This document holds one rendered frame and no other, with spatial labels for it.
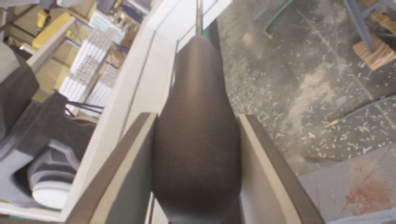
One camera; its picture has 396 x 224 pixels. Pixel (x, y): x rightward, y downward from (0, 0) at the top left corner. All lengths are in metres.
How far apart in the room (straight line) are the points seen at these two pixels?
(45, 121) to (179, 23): 0.27
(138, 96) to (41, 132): 0.19
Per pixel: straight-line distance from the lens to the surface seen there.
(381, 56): 1.20
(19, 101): 0.41
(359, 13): 1.09
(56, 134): 0.40
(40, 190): 0.43
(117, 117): 0.22
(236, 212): 0.18
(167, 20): 0.36
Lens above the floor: 0.97
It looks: 30 degrees down
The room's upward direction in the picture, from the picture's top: 59 degrees counter-clockwise
